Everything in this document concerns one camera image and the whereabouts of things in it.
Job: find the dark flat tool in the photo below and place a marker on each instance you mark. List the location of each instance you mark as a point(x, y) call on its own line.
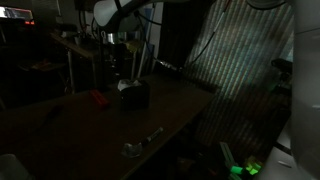
point(54, 112)

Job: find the translucent cup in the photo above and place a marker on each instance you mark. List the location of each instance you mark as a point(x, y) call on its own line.
point(12, 169)

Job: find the green glowing object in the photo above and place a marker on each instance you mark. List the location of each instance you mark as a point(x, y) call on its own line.
point(250, 166)

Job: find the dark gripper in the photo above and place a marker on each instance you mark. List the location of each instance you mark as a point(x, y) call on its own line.
point(120, 59)

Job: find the wooden side table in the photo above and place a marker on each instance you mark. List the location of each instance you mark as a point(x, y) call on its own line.
point(82, 51)

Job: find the black box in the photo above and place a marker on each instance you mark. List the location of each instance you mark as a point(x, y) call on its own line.
point(135, 97)

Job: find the red block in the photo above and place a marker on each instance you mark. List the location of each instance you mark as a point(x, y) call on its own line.
point(99, 98)

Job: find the crumpled clear plastic piece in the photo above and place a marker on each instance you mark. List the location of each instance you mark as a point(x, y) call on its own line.
point(131, 151)

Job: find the white cloth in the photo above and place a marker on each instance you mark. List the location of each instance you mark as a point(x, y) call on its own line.
point(126, 83)

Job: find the black camera on stand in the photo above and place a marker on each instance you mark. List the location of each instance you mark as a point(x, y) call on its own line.
point(283, 65)

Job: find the lit monitor screen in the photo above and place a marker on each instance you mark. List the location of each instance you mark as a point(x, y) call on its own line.
point(15, 13)

